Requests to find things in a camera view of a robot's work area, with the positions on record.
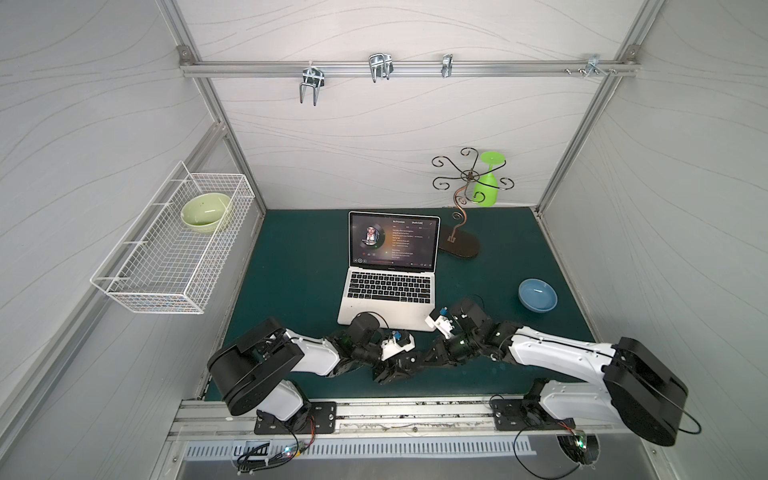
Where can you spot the silver laptop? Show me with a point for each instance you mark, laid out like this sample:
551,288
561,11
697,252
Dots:
391,269

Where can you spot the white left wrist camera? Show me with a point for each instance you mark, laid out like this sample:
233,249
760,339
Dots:
395,343

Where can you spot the metal double hook middle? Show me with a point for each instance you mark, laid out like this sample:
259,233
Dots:
381,66

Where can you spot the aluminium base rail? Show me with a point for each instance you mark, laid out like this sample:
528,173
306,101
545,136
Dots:
405,417

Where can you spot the metal double hook left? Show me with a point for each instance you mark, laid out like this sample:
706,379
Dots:
313,79

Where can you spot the aluminium frame post right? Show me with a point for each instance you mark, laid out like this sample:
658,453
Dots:
627,54

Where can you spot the green table mat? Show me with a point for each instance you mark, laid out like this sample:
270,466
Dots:
297,275

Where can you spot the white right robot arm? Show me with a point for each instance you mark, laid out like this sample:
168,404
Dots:
621,383

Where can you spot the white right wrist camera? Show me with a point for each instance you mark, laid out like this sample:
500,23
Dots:
438,320

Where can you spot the aluminium top rail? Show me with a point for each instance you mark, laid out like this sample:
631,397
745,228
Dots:
402,69

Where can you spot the white slotted cable duct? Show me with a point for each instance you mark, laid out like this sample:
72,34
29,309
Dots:
366,448

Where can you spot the metal hook right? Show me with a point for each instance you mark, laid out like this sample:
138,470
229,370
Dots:
592,68

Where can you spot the aluminium frame post left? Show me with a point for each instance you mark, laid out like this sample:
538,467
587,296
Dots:
188,55

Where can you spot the green plastic goblet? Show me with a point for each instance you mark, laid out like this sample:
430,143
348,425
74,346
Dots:
487,186

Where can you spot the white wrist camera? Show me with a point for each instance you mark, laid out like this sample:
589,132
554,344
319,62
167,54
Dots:
438,320
395,343

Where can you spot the white wire basket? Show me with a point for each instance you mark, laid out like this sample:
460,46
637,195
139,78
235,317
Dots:
160,266

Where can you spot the metal double hook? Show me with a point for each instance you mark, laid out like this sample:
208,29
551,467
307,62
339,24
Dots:
381,66
313,79

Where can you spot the green ceramic bowl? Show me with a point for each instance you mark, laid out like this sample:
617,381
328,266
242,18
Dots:
207,213

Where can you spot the metal single hook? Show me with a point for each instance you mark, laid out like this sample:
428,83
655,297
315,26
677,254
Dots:
446,65

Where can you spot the blue bowl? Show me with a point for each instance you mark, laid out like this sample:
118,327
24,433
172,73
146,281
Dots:
537,296

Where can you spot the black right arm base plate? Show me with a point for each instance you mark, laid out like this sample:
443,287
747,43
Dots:
516,414

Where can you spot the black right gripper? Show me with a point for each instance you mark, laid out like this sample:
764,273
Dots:
447,343

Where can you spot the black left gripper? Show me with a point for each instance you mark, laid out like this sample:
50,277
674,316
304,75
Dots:
402,362

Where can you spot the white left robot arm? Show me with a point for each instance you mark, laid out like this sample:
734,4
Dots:
252,372

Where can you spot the brown copper cup holder stand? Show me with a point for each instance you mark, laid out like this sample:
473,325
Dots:
453,239

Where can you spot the aluminium frame post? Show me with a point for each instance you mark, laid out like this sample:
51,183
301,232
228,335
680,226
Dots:
188,55
627,54

